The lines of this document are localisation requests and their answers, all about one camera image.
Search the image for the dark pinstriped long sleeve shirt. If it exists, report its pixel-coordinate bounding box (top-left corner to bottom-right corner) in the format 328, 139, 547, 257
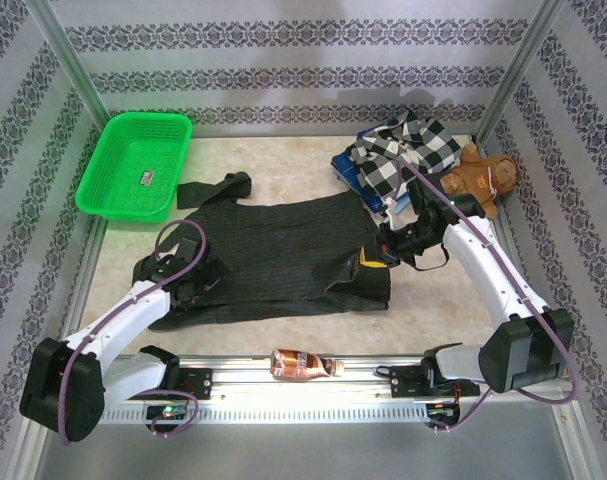
147, 170, 394, 331

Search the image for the brown teddy bear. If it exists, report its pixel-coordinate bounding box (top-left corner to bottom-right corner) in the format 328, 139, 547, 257
440, 142, 518, 220

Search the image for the black white checkered shirt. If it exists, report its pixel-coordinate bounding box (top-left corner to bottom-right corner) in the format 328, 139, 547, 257
345, 107, 464, 201

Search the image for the dark blue folded shirt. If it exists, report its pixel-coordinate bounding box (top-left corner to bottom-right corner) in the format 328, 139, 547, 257
331, 127, 409, 211

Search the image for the brown drink bottle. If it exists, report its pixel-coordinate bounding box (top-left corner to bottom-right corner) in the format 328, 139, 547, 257
269, 348, 346, 383

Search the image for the small controller circuit board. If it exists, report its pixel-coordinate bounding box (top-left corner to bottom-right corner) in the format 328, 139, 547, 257
426, 402, 460, 420
146, 405, 188, 422

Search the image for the green plastic basket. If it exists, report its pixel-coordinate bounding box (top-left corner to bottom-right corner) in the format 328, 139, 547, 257
75, 111, 193, 225

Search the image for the grey metal sheet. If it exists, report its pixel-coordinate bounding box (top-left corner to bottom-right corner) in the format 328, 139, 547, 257
12, 419, 599, 480

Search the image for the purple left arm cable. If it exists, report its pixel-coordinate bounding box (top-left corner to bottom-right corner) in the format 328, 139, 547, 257
57, 219, 207, 446

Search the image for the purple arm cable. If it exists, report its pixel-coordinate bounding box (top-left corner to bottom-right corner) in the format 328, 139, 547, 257
57, 219, 207, 446
390, 152, 579, 436

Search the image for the thin black cable loop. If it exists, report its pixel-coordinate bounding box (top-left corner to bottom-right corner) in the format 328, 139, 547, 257
411, 244, 452, 272

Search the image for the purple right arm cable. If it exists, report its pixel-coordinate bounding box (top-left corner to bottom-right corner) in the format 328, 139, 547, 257
390, 152, 579, 436

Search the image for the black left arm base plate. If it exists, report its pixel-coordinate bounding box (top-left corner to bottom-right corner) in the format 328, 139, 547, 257
175, 367, 214, 401

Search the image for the aluminium side rail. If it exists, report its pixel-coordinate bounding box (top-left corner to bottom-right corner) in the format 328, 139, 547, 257
55, 219, 109, 351

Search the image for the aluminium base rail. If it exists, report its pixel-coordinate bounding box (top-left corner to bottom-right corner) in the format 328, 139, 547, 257
102, 355, 577, 406

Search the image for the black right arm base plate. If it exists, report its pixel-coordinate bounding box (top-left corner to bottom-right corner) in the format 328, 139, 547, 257
390, 364, 482, 399

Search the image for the slotted grey cable duct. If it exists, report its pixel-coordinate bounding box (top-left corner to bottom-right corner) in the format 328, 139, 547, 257
102, 405, 429, 425

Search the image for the aluminium corner post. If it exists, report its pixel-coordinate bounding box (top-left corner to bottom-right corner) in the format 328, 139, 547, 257
475, 0, 567, 146
30, 0, 109, 136

